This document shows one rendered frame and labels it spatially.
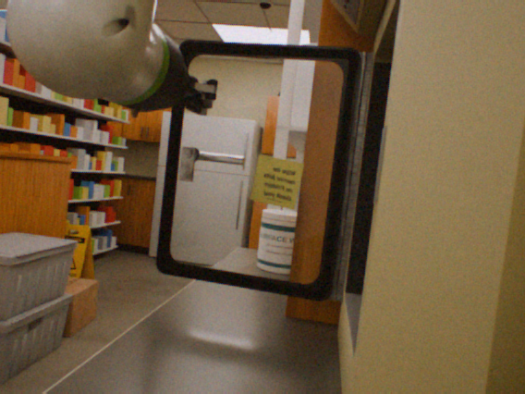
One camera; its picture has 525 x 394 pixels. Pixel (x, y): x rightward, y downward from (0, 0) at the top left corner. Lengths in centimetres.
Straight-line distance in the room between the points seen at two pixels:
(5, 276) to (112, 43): 219
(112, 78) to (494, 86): 32
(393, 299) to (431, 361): 6
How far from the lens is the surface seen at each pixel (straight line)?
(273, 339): 70
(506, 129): 44
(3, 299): 256
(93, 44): 37
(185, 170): 76
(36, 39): 38
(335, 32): 82
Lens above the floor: 118
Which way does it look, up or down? 3 degrees down
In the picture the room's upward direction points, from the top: 7 degrees clockwise
